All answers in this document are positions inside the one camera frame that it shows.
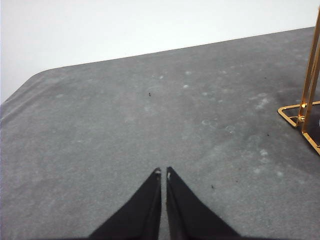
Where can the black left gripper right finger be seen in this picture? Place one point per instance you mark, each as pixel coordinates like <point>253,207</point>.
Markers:
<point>190,217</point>

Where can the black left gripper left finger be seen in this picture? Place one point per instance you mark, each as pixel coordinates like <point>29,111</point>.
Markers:
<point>140,215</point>

